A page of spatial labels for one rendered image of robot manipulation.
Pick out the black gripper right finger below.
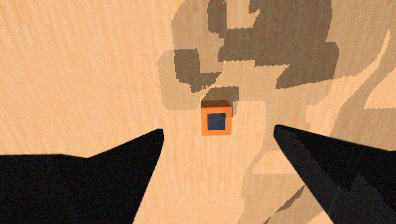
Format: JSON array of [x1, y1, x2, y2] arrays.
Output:
[[273, 125, 396, 224]]

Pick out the orange block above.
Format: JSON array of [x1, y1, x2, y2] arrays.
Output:
[[201, 100, 232, 136]]

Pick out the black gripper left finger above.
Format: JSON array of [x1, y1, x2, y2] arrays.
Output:
[[0, 128, 164, 224]]

